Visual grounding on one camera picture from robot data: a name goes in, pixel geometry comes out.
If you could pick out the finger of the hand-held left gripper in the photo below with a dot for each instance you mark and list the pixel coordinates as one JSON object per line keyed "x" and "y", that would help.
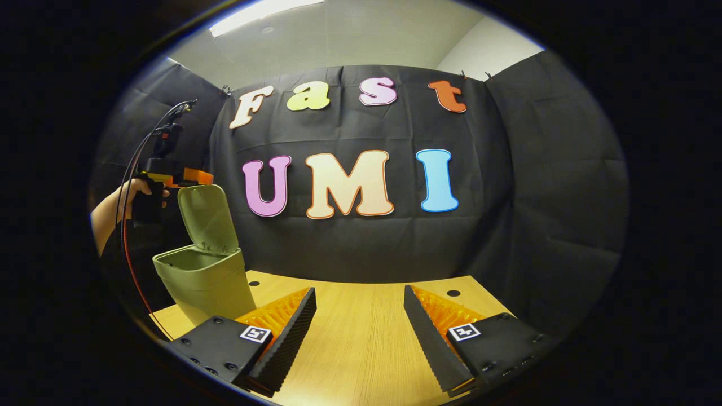
{"x": 197, "y": 177}

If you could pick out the wooden desktop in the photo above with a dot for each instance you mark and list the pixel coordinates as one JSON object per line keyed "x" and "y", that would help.
{"x": 361, "y": 338}

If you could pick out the pale green desktop garbage bin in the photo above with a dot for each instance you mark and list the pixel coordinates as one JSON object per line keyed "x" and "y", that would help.
{"x": 203, "y": 282}

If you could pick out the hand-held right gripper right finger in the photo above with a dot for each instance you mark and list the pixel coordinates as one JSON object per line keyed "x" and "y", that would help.
{"x": 431, "y": 344}

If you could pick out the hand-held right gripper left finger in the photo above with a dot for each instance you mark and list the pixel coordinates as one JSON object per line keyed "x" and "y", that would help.
{"x": 293, "y": 332}

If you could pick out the ceiling light panel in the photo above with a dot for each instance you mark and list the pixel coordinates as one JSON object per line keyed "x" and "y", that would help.
{"x": 254, "y": 14}

